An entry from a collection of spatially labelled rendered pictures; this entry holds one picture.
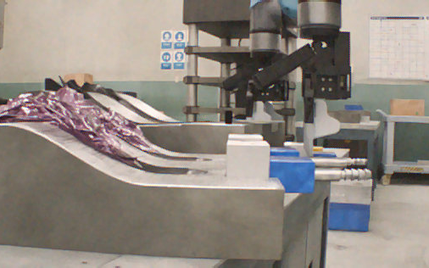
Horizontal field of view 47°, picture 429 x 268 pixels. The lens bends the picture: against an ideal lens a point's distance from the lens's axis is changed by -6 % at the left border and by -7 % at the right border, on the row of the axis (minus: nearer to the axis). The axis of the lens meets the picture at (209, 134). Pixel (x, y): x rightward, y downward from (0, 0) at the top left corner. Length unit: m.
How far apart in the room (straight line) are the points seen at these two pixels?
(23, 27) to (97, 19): 1.62
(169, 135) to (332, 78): 0.30
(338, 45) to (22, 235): 0.61
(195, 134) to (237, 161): 0.27
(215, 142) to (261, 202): 0.31
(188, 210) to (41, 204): 0.11
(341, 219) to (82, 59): 5.86
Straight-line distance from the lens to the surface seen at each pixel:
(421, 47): 7.29
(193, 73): 5.01
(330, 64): 0.87
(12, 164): 0.41
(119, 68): 8.37
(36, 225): 0.41
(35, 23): 9.49
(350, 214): 3.99
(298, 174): 0.44
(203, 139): 0.69
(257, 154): 0.43
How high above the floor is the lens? 0.91
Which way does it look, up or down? 3 degrees down
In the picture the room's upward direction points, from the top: 1 degrees clockwise
